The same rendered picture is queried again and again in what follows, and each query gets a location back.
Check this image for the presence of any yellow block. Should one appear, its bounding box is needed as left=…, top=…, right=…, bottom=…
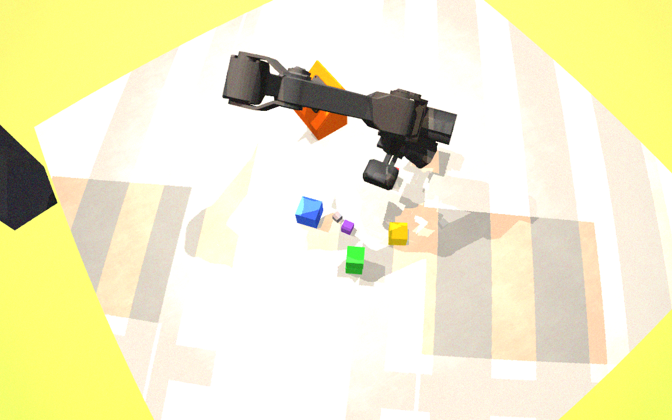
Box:
left=388, top=222, right=407, bottom=246

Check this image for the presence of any blue block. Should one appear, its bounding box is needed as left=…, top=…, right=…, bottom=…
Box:
left=295, top=196, right=323, bottom=229

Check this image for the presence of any purple block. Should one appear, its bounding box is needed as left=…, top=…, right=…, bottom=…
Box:
left=341, top=220, right=354, bottom=235

